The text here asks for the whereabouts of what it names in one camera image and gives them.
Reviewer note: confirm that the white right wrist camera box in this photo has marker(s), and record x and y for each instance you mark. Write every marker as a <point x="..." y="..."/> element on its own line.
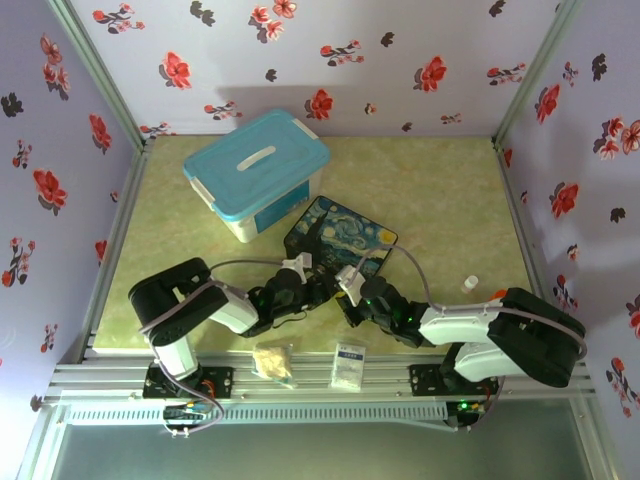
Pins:
<point x="350" y="285"/>

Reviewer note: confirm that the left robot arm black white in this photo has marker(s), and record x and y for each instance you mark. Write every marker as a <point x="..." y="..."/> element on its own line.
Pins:
<point x="175" y="300"/>

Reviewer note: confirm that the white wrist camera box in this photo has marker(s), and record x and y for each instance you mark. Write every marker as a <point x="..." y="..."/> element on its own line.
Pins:
<point x="350" y="285"/>
<point x="300" y="262"/>

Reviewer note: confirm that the black controller with green light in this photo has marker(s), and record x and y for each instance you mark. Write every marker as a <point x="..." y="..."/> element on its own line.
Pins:
<point x="465" y="406"/>

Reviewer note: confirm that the white packet with blue label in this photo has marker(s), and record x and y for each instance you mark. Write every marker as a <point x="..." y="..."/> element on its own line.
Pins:
<point x="347" y="362"/>

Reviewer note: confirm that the starry night painted tin box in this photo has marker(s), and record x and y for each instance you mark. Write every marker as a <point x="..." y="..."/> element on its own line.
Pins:
<point x="345" y="230"/>

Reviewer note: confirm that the small white bottle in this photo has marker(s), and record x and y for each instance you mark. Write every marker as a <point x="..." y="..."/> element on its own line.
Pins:
<point x="470" y="283"/>

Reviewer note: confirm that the aluminium mounting rail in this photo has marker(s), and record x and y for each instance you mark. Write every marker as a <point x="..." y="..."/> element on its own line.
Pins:
<point x="385" y="375"/>

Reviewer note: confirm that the clear bag of beige pieces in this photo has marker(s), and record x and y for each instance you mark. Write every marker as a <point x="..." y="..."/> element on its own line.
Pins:
<point x="272" y="362"/>

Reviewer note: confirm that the aluminium frame corner post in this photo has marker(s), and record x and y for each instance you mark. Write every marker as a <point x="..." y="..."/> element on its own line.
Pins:
<point x="537" y="65"/>
<point x="95" y="70"/>

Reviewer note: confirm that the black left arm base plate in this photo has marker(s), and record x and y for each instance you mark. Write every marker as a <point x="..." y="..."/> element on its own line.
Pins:
<point x="220" y="380"/>

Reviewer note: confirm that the green circuit board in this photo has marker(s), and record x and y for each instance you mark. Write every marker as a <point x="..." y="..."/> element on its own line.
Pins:
<point x="182" y="412"/>

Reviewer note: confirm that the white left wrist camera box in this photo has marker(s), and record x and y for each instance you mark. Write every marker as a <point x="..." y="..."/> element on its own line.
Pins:
<point x="300" y="262"/>

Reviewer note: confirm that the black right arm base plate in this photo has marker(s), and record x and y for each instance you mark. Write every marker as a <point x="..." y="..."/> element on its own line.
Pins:
<point x="425" y="380"/>

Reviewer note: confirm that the white storage box blue lid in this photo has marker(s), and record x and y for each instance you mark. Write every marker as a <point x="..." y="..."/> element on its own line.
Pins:
<point x="255" y="160"/>

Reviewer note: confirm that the aluminium table side rail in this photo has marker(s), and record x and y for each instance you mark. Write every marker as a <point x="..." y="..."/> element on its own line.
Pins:
<point x="117" y="240"/>

